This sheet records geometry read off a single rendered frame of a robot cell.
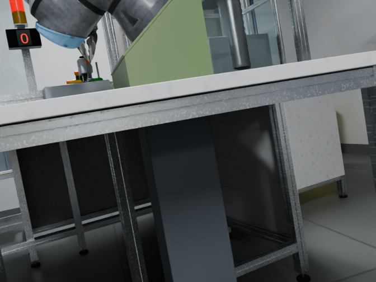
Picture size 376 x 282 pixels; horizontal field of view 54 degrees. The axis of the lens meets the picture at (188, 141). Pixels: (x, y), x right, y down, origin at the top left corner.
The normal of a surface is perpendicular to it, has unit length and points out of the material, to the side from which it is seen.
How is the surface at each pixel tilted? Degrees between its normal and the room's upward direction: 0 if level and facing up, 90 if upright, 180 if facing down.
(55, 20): 104
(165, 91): 90
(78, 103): 90
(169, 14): 90
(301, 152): 90
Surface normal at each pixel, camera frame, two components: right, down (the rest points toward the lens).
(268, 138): -0.88, 0.18
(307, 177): 0.44, -0.02
